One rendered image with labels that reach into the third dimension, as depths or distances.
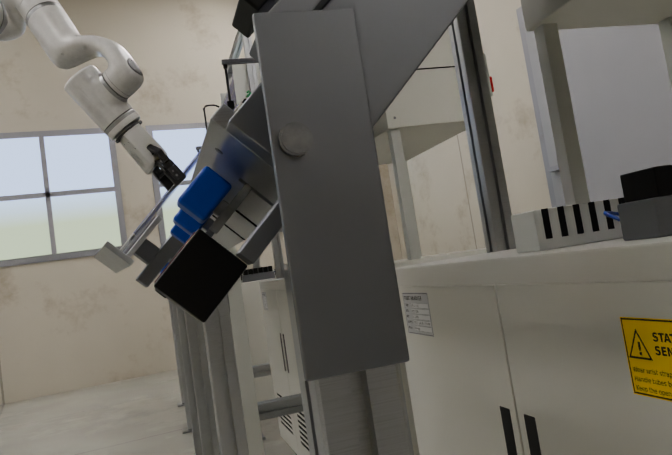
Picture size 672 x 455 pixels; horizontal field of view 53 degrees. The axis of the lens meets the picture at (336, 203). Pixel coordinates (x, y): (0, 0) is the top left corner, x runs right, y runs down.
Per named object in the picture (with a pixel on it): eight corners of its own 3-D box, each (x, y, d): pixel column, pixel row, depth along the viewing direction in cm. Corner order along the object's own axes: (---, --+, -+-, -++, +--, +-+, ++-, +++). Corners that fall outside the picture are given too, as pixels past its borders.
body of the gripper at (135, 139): (110, 143, 156) (144, 179, 158) (114, 132, 146) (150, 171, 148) (135, 123, 159) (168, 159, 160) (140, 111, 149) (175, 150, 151)
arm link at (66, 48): (91, -10, 160) (156, 84, 152) (45, 35, 163) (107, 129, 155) (65, -26, 152) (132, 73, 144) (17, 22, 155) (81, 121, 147)
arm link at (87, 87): (140, 104, 155) (112, 130, 157) (100, 59, 153) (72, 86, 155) (128, 107, 147) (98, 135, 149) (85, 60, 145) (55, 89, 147)
